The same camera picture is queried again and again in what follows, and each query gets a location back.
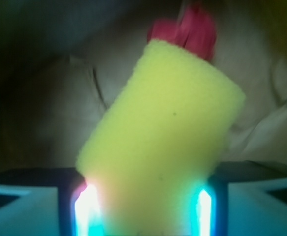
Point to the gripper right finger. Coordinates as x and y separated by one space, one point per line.
246 198

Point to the crumpled red paper ball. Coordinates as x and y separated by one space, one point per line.
195 31

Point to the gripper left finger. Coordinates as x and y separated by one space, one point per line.
47 202

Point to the yellow-green sponge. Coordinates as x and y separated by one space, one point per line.
159 142

